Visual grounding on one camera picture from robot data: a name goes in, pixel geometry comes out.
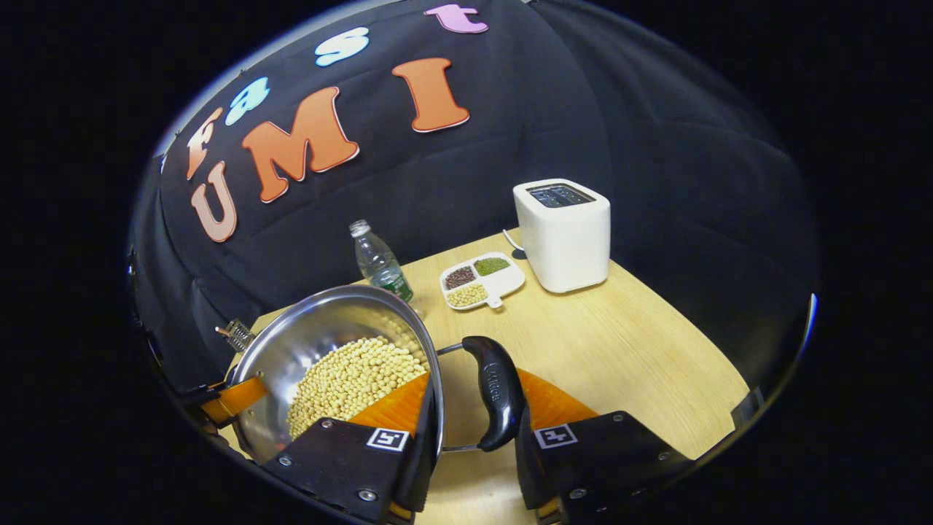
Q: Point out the clear plastic water bottle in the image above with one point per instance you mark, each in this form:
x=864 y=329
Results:
x=379 y=266

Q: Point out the pile of green mung beans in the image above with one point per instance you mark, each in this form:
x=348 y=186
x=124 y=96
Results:
x=491 y=265

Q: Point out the white divided plate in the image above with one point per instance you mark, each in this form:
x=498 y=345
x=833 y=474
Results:
x=510 y=281

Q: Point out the black backdrop cloth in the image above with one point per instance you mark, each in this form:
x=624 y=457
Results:
x=656 y=146

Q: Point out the pile of red beans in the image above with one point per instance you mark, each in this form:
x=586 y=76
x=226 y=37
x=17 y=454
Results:
x=460 y=277

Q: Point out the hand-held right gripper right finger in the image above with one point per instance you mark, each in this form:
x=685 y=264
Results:
x=523 y=474

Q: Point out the pile of yellow soybeans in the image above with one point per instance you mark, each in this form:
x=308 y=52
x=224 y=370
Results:
x=350 y=379

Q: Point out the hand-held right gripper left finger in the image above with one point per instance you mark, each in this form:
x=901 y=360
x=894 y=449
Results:
x=426 y=467

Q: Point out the white toaster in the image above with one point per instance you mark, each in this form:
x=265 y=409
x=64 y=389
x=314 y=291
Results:
x=565 y=240

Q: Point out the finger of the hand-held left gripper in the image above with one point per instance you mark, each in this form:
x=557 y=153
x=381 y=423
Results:
x=233 y=399

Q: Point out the small glass jar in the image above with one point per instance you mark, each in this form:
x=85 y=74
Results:
x=237 y=335

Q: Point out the small heap of soybeans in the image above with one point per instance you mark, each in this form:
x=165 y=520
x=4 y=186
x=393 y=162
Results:
x=466 y=294

